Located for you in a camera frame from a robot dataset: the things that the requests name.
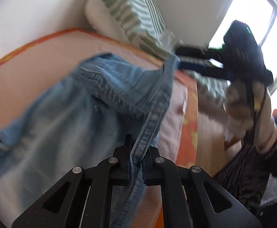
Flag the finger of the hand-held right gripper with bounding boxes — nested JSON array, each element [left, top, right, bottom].
[[179, 60, 228, 78], [176, 44, 224, 61]]

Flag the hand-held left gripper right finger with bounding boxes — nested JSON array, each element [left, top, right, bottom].
[[142, 146, 263, 228]]

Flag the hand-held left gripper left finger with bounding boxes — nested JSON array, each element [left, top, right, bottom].
[[11, 134, 132, 228]]

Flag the light blue denim pants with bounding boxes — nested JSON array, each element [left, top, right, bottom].
[[0, 52, 180, 228]]

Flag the person's right hand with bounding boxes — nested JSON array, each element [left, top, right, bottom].
[[224, 81, 271, 145]]

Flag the window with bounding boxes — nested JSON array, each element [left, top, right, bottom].
[[209, 0, 277, 105]]

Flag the green striped white pillow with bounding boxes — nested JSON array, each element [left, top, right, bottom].
[[92, 0, 228, 100]]

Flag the person's dark clothing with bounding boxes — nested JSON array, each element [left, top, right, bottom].
[[215, 142, 272, 214]]

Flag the plain white pillow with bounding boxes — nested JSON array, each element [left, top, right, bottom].
[[85, 0, 129, 44]]

